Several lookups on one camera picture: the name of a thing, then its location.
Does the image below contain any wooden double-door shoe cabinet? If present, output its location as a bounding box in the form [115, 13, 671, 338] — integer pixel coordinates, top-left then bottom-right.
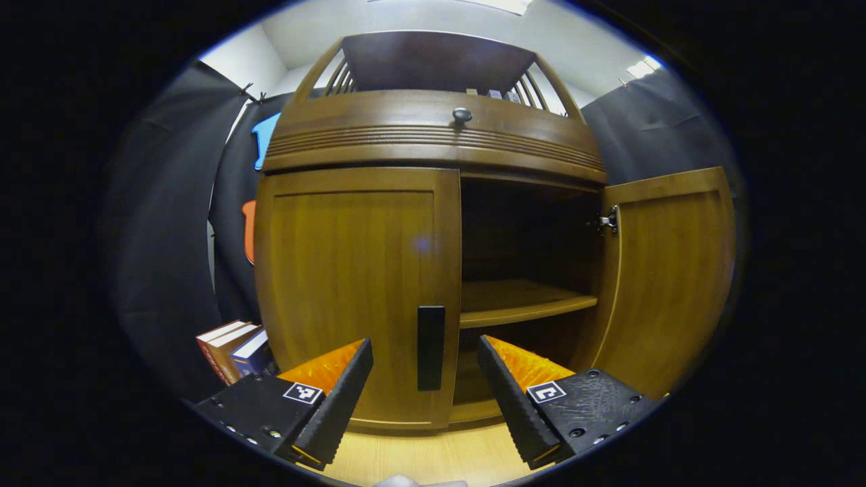
[256, 30, 610, 434]

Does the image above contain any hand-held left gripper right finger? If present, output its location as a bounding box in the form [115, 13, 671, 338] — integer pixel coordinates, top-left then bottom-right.
[477, 334, 658, 471]

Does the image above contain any large ceiling light panel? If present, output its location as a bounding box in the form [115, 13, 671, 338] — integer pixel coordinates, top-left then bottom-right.
[467, 0, 535, 16]

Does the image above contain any wooden drawer with black knob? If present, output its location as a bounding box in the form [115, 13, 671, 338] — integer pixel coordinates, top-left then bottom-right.
[263, 90, 608, 185]

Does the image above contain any wooden cabinet door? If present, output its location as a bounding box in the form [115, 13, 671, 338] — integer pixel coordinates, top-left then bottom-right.
[255, 167, 463, 432]
[578, 166, 737, 401]

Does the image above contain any red standing book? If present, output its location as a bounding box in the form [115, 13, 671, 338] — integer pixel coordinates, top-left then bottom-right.
[196, 321, 248, 385]

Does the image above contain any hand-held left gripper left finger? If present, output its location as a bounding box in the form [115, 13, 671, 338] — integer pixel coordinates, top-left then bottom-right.
[193, 337, 374, 471]

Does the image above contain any black backdrop cloth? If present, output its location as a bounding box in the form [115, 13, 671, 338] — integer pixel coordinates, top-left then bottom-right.
[101, 60, 745, 400]

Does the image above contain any brown standing book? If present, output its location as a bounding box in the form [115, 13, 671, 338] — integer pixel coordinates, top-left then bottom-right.
[206, 325, 261, 385]

